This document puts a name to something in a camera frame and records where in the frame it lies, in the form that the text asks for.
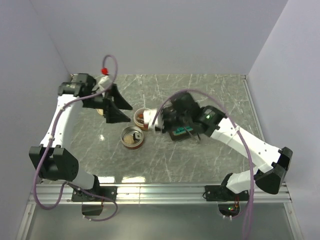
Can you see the sushi roll piece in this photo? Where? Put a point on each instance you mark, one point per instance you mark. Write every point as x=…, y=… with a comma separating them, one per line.
x=137, y=136

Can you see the orange food piece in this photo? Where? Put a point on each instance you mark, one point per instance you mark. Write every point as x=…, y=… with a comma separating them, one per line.
x=140, y=116

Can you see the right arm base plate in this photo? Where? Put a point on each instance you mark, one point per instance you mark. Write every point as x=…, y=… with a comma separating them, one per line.
x=217, y=193

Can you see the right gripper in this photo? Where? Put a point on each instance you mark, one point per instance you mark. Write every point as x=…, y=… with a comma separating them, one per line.
x=165, y=126

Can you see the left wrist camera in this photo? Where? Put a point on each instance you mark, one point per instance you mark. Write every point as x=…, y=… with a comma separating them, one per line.
x=103, y=83

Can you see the black teal square tray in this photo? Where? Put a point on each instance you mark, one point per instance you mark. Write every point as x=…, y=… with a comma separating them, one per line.
x=179, y=134

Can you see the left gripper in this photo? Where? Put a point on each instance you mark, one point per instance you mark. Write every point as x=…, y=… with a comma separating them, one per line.
x=113, y=114

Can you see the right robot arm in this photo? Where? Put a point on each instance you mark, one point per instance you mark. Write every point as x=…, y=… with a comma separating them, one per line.
x=268, y=164

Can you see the aluminium mounting rail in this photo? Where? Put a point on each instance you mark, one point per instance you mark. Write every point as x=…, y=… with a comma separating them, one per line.
x=154, y=194

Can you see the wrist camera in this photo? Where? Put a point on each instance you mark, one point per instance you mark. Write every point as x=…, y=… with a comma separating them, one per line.
x=103, y=83
x=156, y=124

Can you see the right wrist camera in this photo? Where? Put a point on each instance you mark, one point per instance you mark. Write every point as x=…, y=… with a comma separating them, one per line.
x=156, y=124

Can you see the brown food piece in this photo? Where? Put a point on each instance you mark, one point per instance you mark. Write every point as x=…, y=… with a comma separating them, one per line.
x=143, y=122

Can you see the beige round bun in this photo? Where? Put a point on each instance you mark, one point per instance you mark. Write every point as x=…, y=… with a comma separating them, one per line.
x=129, y=140

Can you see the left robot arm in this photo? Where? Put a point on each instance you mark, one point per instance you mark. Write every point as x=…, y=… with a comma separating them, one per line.
x=52, y=158

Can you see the cream white bowl container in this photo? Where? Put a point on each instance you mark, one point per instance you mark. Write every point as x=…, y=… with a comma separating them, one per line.
x=147, y=117

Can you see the metal tongs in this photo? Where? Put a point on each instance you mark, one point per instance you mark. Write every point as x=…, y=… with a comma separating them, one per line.
x=193, y=134

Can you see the cream round lid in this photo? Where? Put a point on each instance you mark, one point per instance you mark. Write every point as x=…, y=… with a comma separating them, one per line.
x=100, y=111

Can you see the red steel bowl container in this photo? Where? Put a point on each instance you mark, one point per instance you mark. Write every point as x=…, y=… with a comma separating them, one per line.
x=130, y=130

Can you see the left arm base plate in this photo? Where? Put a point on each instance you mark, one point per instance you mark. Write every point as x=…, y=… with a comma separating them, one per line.
x=109, y=192

